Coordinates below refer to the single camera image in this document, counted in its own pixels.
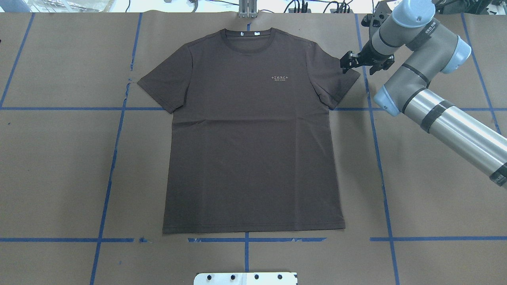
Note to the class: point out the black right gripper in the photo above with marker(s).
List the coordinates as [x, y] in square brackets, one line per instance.
[369, 54]

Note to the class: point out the dark brown t-shirt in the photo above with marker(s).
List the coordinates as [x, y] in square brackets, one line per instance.
[251, 147]

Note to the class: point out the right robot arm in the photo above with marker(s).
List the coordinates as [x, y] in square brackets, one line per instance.
[434, 50]

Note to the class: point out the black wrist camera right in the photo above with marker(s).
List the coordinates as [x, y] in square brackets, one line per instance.
[377, 18]

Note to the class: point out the aluminium profile post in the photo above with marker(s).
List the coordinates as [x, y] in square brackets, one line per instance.
[247, 9]

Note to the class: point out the white metal base plate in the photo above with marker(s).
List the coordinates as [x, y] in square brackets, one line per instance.
[247, 278]

